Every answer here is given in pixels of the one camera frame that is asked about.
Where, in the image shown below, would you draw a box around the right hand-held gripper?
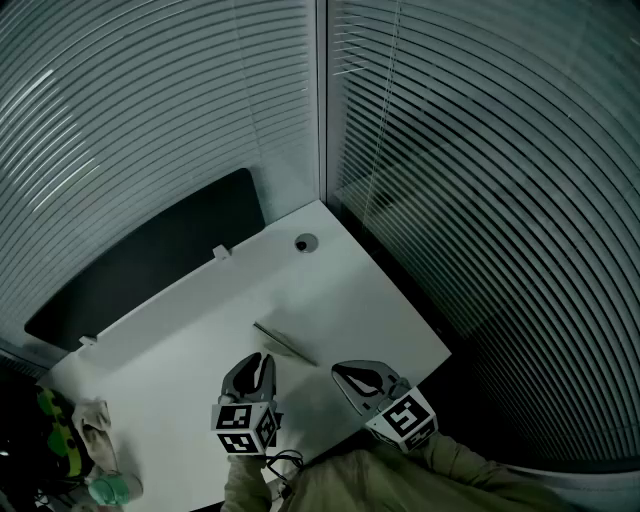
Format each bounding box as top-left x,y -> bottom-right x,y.
331,359 -> 439,454

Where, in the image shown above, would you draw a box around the dark window blinds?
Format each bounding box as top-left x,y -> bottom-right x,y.
327,0 -> 640,469

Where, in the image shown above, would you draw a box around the person's right forearm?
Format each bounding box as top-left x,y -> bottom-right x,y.
418,430 -> 551,512

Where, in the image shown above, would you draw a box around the teal plastic bottle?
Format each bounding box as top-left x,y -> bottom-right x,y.
85,471 -> 145,507

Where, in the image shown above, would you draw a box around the grey window frame post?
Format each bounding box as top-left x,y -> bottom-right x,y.
314,0 -> 332,207

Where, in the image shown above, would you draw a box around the black cable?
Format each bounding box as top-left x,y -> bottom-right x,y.
265,448 -> 305,501

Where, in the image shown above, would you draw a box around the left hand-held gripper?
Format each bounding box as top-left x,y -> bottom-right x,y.
210,352 -> 285,456

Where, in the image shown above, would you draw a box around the green black patterned bag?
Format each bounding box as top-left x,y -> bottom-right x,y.
33,383 -> 95,479

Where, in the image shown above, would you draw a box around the black desk partition panel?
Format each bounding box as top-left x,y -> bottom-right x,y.
24,167 -> 267,354

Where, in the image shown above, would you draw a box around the wide window blinds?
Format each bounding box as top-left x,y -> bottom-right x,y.
0,0 -> 321,354

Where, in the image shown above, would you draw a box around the person's olive jacket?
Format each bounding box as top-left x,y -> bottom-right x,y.
287,446 -> 576,512

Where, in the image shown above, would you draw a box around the person's left forearm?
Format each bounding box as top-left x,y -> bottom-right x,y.
223,452 -> 281,512

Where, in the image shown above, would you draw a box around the beige crumpled cloth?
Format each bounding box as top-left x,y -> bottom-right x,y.
71,397 -> 122,474

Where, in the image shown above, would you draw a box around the beaded blind cord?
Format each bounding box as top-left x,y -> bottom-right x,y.
363,0 -> 404,224

